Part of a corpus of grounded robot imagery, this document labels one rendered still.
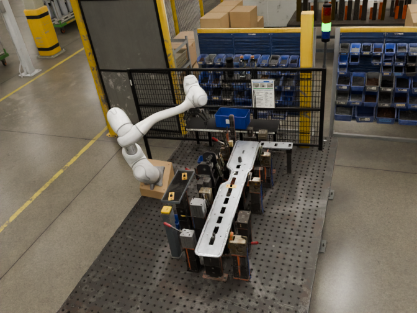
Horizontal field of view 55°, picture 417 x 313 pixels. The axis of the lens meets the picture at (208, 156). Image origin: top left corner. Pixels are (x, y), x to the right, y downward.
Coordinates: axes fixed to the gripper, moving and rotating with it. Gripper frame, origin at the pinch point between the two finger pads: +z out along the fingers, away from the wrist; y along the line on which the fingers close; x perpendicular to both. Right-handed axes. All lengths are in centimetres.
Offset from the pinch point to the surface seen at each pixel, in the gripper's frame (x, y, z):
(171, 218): -62, -5, 37
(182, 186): -35.0, -5.3, 30.1
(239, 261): -72, 44, 59
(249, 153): 35, 31, 46
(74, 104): 302, -344, 146
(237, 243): -74, 44, 40
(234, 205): -33, 32, 46
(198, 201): -44, 9, 35
